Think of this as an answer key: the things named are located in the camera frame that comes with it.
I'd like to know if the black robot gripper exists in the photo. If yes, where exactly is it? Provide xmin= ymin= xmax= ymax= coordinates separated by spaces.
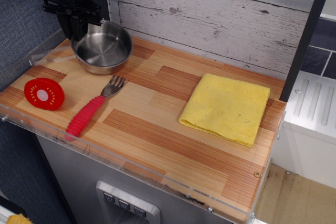
xmin=43 ymin=0 xmax=103 ymax=41

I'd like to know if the stainless steel saucepan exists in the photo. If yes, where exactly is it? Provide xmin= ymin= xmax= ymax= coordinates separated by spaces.
xmin=71 ymin=21 xmax=133 ymax=75

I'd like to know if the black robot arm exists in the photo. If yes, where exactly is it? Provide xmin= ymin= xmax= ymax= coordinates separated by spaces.
xmin=43 ymin=0 xmax=103 ymax=41

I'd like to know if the clear acrylic left guard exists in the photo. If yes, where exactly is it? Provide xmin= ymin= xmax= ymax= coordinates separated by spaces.
xmin=1 ymin=29 xmax=66 ymax=91

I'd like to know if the clear acrylic guard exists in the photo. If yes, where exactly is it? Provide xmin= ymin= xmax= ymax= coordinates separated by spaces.
xmin=1 ymin=105 xmax=256 ymax=223
xmin=1 ymin=29 xmax=66 ymax=91

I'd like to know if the red toy tomato slice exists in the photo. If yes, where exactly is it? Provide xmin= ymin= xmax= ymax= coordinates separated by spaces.
xmin=24 ymin=78 xmax=65 ymax=111

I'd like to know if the clear acrylic front guard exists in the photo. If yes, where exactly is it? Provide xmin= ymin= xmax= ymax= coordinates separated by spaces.
xmin=1 ymin=105 xmax=256 ymax=223

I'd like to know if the grey toy fridge cabinet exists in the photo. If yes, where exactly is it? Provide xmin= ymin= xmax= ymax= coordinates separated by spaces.
xmin=37 ymin=135 xmax=229 ymax=223

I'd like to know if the yellow folded cloth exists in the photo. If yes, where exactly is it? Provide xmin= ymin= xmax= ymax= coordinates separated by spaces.
xmin=179 ymin=73 xmax=270 ymax=147

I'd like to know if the silver dispenser button panel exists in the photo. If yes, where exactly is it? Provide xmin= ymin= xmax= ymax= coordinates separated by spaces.
xmin=96 ymin=180 xmax=161 ymax=223

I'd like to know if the yellow object bottom left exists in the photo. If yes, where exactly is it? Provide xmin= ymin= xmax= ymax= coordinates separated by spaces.
xmin=6 ymin=214 xmax=33 ymax=224

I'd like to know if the white ribbed box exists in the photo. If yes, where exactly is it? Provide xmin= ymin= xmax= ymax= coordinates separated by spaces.
xmin=272 ymin=71 xmax=335 ymax=188

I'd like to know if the red handled metal fork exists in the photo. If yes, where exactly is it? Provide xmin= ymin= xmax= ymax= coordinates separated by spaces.
xmin=65 ymin=74 xmax=127 ymax=141

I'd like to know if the dark right upright post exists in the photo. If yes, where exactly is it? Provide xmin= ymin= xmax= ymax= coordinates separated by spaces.
xmin=279 ymin=0 xmax=326 ymax=102

